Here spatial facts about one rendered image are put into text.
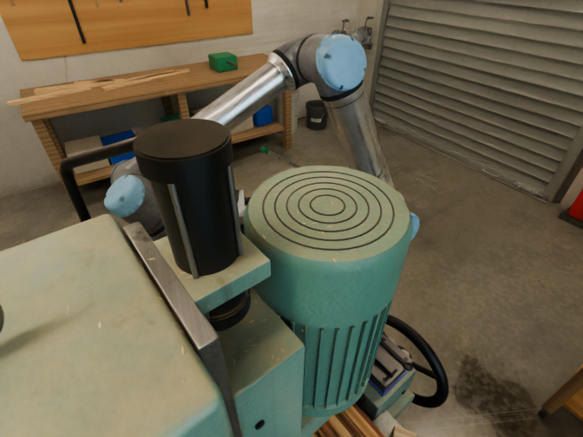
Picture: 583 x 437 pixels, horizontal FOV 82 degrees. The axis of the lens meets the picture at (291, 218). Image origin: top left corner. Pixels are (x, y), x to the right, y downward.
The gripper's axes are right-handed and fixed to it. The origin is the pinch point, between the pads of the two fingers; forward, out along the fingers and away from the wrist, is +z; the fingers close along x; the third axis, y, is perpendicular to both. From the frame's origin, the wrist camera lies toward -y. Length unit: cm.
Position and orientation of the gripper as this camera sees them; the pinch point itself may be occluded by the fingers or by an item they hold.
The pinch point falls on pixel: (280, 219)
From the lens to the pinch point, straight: 65.5
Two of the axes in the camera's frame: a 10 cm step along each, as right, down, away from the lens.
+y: 0.1, -9.5, 3.0
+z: 8.3, -1.6, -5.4
